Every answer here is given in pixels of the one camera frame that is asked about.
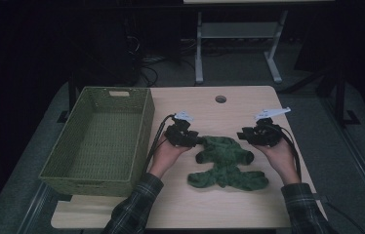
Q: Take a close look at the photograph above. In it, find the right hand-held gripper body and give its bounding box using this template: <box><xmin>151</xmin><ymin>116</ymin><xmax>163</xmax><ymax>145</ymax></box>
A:
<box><xmin>244</xmin><ymin>106</ymin><xmax>292</xmax><ymax>148</ymax></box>

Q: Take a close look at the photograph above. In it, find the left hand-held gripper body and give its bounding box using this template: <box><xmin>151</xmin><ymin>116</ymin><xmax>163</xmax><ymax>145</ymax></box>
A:
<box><xmin>164</xmin><ymin>110</ymin><xmax>202</xmax><ymax>148</ymax></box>

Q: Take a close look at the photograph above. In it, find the green fleece garment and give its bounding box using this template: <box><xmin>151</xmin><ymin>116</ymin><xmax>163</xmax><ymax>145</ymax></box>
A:
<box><xmin>186</xmin><ymin>135</ymin><xmax>270</xmax><ymax>192</ymax></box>

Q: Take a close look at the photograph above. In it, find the green woven basket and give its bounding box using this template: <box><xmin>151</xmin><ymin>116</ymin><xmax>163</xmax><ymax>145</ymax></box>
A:
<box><xmin>38</xmin><ymin>86</ymin><xmax>156</xmax><ymax>198</ymax></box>

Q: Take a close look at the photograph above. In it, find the person's right hand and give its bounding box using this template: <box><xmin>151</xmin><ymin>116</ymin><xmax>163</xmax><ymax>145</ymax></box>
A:
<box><xmin>253</xmin><ymin>137</ymin><xmax>302</xmax><ymax>186</ymax></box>

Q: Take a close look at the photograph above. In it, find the person's left hand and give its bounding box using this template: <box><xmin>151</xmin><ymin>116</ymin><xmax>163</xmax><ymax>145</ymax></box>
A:
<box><xmin>147</xmin><ymin>135</ymin><xmax>192</xmax><ymax>179</ymax></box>

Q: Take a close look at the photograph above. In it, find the black metal stand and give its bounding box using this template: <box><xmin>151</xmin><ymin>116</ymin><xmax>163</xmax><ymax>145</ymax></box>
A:
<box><xmin>334</xmin><ymin>66</ymin><xmax>361</xmax><ymax>127</ymax></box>
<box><xmin>57</xmin><ymin>69</ymin><xmax>78</xmax><ymax>124</ymax></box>

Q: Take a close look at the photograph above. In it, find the right hand-held gripper cable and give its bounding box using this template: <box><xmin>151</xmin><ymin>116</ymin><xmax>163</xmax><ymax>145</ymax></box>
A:
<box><xmin>272</xmin><ymin>124</ymin><xmax>304</xmax><ymax>181</ymax></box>

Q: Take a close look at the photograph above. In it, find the bundle of black floor cables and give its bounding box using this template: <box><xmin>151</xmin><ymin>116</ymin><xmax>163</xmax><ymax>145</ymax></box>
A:
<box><xmin>128</xmin><ymin>34</ymin><xmax>198</xmax><ymax>88</ymax></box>

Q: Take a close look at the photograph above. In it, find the metal floor rail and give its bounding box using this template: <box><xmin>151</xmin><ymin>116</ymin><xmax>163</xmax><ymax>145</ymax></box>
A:
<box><xmin>16</xmin><ymin>181</ymin><xmax>54</xmax><ymax>234</ymax></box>
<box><xmin>320</xmin><ymin>97</ymin><xmax>365</xmax><ymax>216</ymax></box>

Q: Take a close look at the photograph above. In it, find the white metal desk frame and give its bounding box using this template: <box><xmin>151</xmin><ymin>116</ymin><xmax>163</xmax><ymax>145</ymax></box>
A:
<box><xmin>194</xmin><ymin>9</ymin><xmax>289</xmax><ymax>86</ymax></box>

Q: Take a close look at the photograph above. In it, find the black floor cable with plug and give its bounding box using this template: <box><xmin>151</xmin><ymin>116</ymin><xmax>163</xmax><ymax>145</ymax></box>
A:
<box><xmin>313</xmin><ymin>193</ymin><xmax>365</xmax><ymax>234</ymax></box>

